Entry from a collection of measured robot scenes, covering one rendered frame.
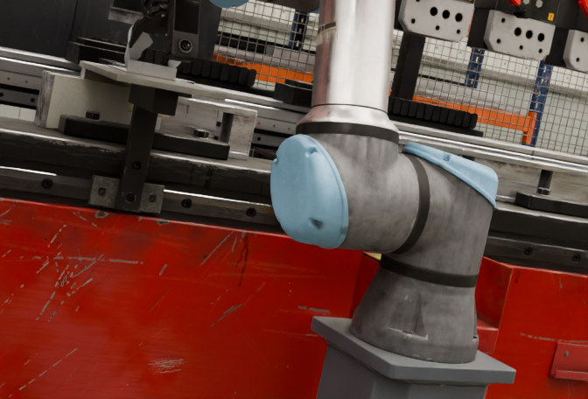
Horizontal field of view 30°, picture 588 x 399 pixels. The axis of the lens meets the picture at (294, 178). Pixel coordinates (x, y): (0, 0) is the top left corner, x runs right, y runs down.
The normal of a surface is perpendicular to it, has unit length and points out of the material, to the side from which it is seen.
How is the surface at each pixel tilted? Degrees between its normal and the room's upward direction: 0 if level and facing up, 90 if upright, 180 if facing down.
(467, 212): 88
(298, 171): 97
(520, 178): 90
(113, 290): 90
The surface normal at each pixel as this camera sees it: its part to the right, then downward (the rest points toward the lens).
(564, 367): 0.39, 0.18
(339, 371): -0.86, -0.12
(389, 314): -0.51, -0.33
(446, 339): 0.42, -0.13
